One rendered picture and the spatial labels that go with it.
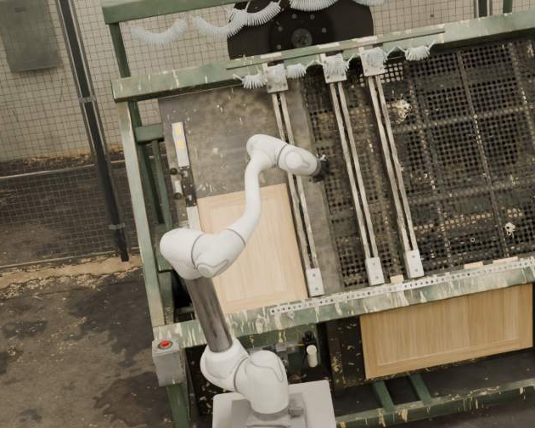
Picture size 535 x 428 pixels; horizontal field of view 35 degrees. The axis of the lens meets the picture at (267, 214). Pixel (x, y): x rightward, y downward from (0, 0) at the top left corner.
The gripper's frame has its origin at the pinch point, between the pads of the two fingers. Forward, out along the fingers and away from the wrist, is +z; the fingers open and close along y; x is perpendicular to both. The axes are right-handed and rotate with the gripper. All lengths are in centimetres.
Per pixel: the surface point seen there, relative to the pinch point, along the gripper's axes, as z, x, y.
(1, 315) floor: 137, 231, -200
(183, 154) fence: 11, 75, -24
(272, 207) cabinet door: 29, 30, -28
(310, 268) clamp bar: 29, -1, -45
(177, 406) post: -2, 16, -125
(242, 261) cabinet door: 21, 28, -57
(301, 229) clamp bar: 29.0, 10.9, -31.0
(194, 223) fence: 10, 54, -50
